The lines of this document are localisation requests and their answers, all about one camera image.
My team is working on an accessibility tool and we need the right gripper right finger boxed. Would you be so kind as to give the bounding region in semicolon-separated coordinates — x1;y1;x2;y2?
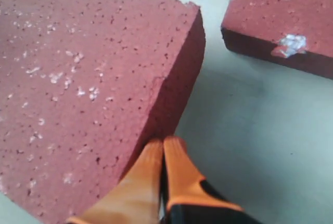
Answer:
163;136;250;223

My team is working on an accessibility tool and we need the red brick with white speckles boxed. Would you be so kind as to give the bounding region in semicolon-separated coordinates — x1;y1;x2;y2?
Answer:
221;0;332;78

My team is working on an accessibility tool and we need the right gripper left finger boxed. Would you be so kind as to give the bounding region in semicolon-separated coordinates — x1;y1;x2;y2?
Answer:
66;139;163;224

